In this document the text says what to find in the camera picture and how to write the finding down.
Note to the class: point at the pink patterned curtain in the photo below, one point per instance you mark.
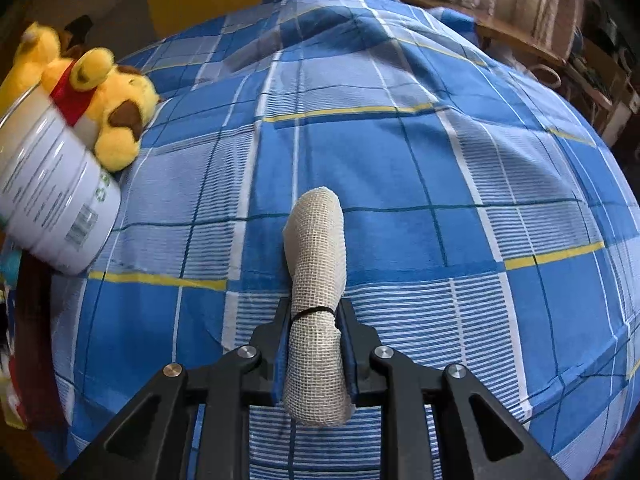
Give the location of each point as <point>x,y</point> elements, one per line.
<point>550,5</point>

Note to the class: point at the gold tray surface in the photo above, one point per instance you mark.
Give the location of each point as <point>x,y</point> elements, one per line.
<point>40,335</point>

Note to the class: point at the colour-block padded headboard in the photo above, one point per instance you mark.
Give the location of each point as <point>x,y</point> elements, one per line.
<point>200,0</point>

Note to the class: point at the wooden desk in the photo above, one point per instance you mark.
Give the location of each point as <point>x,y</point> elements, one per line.
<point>515,40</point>

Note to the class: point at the white metal can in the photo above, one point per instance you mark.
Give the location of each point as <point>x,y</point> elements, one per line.
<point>50,185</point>

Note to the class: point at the beige gauze roll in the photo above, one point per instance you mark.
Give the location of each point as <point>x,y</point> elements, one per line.
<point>315,260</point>

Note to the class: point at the blue plaid blanket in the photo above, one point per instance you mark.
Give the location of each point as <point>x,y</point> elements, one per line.
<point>450,185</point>

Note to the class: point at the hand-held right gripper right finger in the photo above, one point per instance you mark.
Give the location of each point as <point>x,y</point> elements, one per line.
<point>348,355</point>

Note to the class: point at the yellow plush bear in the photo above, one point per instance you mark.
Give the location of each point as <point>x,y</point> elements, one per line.
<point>120,105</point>

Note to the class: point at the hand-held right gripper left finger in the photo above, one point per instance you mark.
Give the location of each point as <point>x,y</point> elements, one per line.
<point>280,355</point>

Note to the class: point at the round basket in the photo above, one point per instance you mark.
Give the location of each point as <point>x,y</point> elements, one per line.
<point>546,77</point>

